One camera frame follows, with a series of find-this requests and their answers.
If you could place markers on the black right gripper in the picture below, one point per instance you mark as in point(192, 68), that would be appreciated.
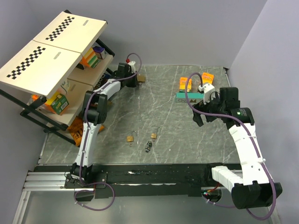
point(200, 107)

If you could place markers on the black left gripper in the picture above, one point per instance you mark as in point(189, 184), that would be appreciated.
point(135, 83)

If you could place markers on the large brass padlock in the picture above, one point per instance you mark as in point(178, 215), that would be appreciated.
point(141, 78)

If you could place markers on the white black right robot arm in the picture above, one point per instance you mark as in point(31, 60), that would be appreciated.
point(255, 188)

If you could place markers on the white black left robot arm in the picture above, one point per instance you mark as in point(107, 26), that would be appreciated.
point(95, 113)

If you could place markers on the black key bunch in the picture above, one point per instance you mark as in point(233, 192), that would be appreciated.
point(148, 146)

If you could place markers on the blue doritos bag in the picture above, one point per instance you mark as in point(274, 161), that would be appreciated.
point(102, 81)

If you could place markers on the purple white small box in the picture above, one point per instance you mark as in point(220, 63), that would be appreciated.
point(100, 52)

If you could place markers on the orange yellow box right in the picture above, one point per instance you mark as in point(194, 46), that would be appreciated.
point(207, 78)

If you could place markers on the orange yellow box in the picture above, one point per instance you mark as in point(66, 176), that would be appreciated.
point(207, 78)
point(184, 81)

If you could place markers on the orange yellow box left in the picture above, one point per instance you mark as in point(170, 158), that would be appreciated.
point(184, 81)

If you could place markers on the cardboard box on shelf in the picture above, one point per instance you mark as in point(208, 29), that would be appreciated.
point(71, 88)

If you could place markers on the small brass padlock right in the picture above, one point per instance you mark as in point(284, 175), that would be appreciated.
point(155, 134)

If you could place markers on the small brass padlock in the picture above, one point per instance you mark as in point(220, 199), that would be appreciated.
point(155, 134)
point(130, 138)

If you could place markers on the checkerboard calibration board upper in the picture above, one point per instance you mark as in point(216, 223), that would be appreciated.
point(71, 32)

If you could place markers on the checkerboard calibration board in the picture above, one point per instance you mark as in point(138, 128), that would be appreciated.
point(71, 32)
point(39, 68)

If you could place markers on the small brass padlock left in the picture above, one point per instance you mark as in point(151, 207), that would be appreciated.
point(130, 138)

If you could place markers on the green orange box on shelf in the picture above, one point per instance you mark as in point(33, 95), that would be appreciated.
point(57, 104)

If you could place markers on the orange snack bag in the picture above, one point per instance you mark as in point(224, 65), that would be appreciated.
point(76, 130)

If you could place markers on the checkerboard calibration board lower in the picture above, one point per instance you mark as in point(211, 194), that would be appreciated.
point(39, 68)

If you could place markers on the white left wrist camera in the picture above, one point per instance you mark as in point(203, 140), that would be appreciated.
point(132, 65)

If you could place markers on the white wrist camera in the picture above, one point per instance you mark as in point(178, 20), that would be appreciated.
point(209, 92)
point(132, 65)

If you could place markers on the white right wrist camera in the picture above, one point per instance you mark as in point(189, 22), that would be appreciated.
point(209, 92)

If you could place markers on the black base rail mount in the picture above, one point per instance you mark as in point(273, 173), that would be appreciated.
point(146, 180)

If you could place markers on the black frame wooden shelf rack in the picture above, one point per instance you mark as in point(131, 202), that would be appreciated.
point(58, 124)

